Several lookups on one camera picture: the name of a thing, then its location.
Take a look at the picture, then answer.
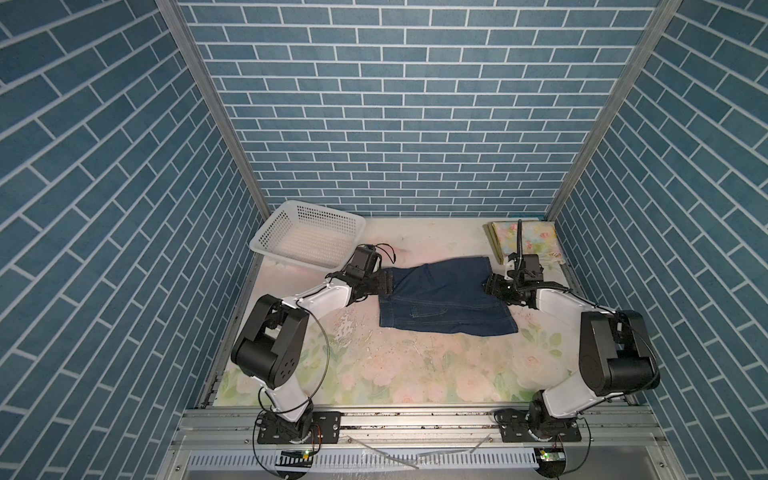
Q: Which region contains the white plastic laundry basket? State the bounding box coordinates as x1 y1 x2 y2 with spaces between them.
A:
249 200 366 272

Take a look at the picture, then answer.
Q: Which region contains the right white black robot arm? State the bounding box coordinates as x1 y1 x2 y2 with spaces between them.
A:
484 253 661 441

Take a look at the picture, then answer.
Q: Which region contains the aluminium front mounting rail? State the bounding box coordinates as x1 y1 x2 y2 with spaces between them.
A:
159 404 684 479

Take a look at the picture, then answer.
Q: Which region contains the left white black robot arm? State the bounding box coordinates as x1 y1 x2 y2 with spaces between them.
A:
230 244 396 442

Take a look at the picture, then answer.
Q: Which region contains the aluminium corner post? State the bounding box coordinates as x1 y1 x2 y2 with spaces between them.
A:
544 0 682 222
156 0 271 219

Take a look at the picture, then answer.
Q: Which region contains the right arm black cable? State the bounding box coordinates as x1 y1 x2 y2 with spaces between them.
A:
514 219 661 478

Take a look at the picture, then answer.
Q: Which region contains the floral pastel skirt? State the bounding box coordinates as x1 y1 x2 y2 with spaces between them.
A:
492 221 564 263

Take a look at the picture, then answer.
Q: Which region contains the olive green skirt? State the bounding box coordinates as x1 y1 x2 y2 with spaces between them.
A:
483 222 506 265

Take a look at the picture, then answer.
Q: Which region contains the blue denim skirt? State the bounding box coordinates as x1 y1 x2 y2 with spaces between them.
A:
378 256 518 337

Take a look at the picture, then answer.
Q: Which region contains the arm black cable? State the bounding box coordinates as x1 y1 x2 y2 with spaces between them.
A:
250 242 397 480
514 219 661 478

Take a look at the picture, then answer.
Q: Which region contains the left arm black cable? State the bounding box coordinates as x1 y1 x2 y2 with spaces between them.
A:
250 242 397 480

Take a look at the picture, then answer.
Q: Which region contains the left aluminium corner post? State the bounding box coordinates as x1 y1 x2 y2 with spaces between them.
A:
156 0 271 219

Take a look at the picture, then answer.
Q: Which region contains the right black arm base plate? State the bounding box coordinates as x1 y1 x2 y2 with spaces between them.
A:
493 408 582 443

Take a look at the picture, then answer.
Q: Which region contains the right aluminium corner post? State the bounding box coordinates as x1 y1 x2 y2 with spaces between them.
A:
544 0 682 222

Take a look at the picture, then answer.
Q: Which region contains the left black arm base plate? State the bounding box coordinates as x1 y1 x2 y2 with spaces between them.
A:
255 410 341 445

